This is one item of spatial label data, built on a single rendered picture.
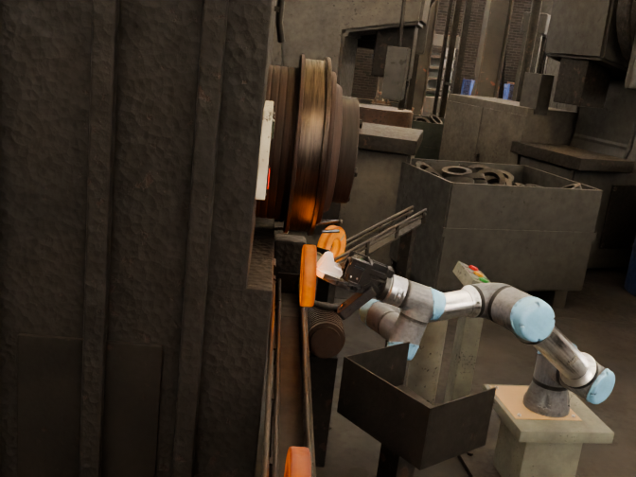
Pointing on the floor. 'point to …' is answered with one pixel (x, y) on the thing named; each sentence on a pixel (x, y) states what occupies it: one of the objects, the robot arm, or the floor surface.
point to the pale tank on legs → (444, 59)
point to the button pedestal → (464, 344)
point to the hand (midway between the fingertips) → (309, 268)
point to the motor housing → (323, 371)
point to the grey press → (592, 114)
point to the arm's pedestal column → (522, 458)
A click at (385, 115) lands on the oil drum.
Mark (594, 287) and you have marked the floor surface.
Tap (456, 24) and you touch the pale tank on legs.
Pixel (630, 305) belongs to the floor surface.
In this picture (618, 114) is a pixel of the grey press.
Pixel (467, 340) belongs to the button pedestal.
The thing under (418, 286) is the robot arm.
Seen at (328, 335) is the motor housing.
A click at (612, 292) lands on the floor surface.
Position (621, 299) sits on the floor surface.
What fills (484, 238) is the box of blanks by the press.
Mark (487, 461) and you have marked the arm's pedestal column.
